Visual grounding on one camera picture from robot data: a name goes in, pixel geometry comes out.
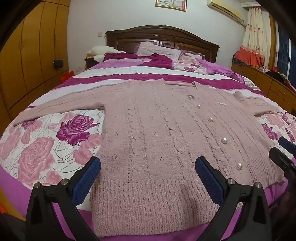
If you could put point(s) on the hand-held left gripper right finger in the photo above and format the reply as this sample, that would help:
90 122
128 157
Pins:
210 180

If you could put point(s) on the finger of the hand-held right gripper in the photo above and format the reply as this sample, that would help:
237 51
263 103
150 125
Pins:
283 162
288 144

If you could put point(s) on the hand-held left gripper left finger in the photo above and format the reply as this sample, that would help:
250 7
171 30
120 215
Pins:
86 180

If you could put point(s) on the pink knitted pearl-button sweater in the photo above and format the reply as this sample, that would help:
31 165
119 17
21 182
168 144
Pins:
150 139

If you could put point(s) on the dark clothes pile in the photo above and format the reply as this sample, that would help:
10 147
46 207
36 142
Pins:
276 75

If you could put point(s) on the floral pink bedspread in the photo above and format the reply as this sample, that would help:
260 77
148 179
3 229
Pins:
41 150

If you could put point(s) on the yellow wooden dresser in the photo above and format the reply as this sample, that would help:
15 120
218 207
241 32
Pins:
266 81

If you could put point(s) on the window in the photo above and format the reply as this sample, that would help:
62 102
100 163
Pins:
283 51

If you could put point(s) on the purple plush quilt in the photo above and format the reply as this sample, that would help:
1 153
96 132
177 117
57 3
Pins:
219 69

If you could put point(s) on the red bag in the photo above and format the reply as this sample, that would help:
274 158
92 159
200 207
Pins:
67 76

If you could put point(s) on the cream and orange curtain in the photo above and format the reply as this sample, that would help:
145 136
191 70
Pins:
252 34

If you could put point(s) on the dark wooden nightstand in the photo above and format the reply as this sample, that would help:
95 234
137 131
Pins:
89 63

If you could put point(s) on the small black wardrobe device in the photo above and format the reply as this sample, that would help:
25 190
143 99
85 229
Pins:
58 64

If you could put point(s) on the floral ruffled pillow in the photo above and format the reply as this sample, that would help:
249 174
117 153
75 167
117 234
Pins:
189 62

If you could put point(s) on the white plush toy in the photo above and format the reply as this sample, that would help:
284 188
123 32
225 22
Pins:
101 49

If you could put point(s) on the pale pink pillow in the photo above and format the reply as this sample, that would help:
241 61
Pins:
157 49

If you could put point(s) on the yellow wooden wardrobe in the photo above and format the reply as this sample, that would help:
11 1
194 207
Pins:
34 46

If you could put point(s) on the dark wooden headboard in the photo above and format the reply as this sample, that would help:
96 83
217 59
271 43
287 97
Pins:
161 32

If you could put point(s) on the wall air conditioner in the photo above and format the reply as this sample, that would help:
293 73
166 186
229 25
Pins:
226 9

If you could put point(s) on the framed wall picture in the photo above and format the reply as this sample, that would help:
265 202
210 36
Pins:
171 4

